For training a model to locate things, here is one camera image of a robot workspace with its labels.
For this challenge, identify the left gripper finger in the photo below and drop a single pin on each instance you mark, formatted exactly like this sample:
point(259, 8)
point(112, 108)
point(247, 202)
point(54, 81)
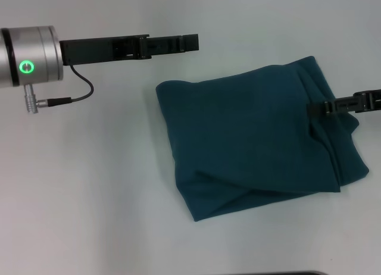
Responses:
point(172, 44)

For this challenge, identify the dark grey flat panel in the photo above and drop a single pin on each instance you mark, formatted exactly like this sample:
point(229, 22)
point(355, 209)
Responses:
point(268, 273)

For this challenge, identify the teal blue printed t-shirt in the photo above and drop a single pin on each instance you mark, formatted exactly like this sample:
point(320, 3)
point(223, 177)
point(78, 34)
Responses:
point(253, 138)

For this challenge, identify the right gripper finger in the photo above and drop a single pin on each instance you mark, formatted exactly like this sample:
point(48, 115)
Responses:
point(333, 108)

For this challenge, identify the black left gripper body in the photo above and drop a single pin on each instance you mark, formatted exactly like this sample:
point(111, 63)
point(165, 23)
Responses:
point(101, 50)

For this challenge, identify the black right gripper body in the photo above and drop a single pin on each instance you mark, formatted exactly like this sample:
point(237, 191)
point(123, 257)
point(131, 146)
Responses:
point(369, 101)

